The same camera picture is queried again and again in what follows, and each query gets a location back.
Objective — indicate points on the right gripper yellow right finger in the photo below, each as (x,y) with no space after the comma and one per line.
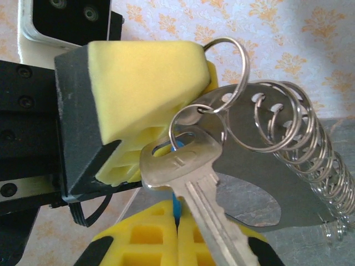
(191,249)

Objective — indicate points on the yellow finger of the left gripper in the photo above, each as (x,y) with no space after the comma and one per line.
(122,163)
(138,83)

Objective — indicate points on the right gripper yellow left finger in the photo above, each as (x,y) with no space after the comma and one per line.
(149,243)

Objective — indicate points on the silver key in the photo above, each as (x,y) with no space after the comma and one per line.
(188,169)

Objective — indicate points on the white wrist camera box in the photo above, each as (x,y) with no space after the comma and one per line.
(69,16)

